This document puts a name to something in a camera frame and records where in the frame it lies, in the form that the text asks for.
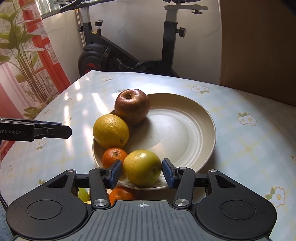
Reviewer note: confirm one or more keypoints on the small yellow-green fruit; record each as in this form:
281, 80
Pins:
83, 194

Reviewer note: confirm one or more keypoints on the cream round plate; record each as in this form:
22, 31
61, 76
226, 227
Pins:
176, 128

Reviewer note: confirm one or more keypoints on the bamboo print curtain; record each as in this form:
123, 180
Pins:
31, 75

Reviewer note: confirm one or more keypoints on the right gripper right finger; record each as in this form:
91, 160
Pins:
183, 179

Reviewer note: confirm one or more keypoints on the small tangerine front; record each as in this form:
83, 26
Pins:
121, 193

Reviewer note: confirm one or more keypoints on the small tangerine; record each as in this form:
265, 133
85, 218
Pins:
121, 193
111, 155

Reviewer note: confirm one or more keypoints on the yellow-green round fruit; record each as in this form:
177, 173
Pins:
142, 167

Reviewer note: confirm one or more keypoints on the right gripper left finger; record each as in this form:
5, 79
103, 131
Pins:
98, 180

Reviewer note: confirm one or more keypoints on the large yellow orange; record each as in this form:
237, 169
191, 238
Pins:
110, 131

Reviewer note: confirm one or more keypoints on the dark red apple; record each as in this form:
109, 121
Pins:
132, 105

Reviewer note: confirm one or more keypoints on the window with dark frame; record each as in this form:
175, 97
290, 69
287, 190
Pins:
49, 8

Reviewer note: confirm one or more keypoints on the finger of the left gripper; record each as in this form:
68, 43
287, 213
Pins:
47, 129

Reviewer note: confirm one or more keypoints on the floral plastic tablecloth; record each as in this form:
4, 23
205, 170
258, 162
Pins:
255, 142

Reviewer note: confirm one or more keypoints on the wooden wardrobe panel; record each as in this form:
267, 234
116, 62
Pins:
258, 48

